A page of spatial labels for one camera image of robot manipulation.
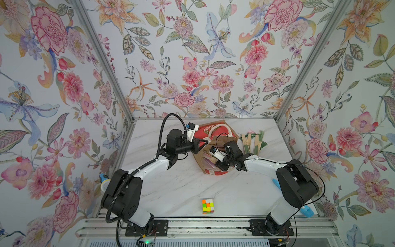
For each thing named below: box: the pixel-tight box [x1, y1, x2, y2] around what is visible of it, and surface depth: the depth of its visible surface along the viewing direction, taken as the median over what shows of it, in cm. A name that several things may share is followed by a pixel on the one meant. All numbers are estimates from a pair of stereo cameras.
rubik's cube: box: [202, 198, 215, 215], surface depth 78 cm
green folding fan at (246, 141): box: [241, 133, 250, 155], surface depth 109 cm
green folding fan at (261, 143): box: [257, 129, 268, 156], surface depth 109 cm
